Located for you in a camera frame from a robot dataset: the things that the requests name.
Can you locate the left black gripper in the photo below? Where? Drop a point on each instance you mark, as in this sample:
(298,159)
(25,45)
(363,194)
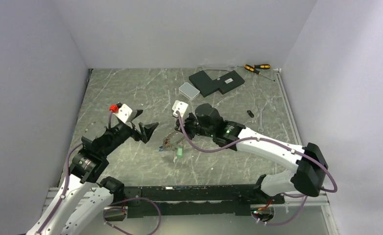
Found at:
(145,132)

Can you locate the black network switch large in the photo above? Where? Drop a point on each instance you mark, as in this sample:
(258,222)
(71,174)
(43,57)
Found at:
(205,84)

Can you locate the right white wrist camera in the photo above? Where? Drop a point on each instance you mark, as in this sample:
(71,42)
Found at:
(180,107)

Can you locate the silver wrench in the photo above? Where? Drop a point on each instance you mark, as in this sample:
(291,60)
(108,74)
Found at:
(260,127)

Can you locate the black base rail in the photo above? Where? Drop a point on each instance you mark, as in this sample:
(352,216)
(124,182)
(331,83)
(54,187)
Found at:
(239,200)

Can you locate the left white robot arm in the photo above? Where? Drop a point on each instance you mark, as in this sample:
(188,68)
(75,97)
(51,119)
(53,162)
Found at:
(85,163)

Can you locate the black network switch small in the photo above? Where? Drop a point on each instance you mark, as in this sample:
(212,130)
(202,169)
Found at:
(229,82)

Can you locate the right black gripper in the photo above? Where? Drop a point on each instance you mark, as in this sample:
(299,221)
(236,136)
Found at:
(185,126)

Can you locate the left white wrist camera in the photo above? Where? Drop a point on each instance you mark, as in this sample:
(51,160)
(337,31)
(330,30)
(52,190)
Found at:
(122,112)

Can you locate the yellow black screwdriver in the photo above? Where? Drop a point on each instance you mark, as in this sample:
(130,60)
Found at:
(256,67)
(259,72)

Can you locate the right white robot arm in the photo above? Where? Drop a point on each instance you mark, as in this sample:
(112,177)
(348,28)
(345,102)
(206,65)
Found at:
(205,130)

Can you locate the white network switch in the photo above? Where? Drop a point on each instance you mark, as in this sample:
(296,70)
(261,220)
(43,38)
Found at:
(189,91)

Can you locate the silver disc keyring with keys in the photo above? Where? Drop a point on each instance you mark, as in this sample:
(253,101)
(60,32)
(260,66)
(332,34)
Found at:
(173,142)

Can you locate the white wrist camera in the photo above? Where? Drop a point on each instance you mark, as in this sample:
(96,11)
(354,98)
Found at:
(180,107)
(122,112)

